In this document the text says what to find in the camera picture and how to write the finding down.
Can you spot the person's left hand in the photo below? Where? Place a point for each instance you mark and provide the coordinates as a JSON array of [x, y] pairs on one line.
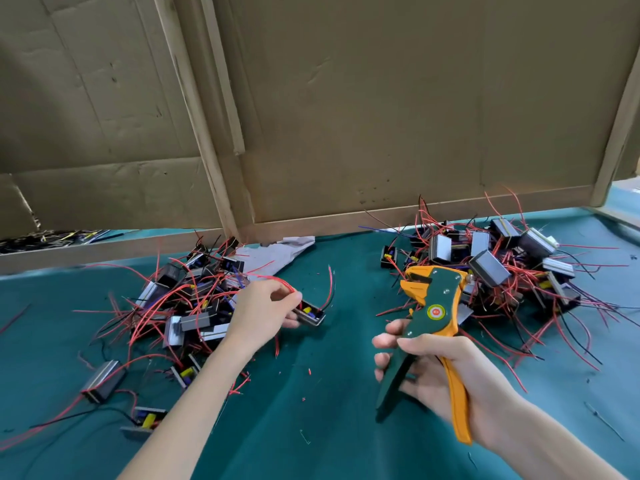
[[260, 315]]

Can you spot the person's right hand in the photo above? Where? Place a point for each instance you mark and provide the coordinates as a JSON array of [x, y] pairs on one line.
[[455, 380]]

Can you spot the person's right forearm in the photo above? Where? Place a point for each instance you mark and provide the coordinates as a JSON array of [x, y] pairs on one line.
[[565, 450]]

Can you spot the person's left forearm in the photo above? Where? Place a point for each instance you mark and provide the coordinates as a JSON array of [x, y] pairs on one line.
[[185, 425]]

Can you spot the crumpled grey plastic bag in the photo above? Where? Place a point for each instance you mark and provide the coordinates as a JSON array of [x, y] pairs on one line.
[[270, 257]]

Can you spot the flat grey board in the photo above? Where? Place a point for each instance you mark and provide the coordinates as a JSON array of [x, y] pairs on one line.
[[620, 208]]

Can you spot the thin wooden strip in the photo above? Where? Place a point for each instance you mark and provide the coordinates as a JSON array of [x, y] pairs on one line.
[[223, 75]]

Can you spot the creased brown cardboard panel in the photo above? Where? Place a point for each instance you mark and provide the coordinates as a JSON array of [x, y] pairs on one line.
[[90, 95]]

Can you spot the smooth brown cardboard panel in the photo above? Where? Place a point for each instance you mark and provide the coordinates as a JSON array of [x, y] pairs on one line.
[[430, 95]]

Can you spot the long wooden bottom rail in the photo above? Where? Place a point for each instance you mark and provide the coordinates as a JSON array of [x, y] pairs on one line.
[[420, 215]]

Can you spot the short wooden bottom rail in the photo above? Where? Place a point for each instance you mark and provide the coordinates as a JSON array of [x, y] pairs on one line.
[[100, 252]]

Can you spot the wide wooden post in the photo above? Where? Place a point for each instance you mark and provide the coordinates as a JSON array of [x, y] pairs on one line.
[[195, 115]]

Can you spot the wooden corner post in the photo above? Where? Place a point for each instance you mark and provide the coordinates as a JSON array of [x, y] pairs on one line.
[[615, 140]]

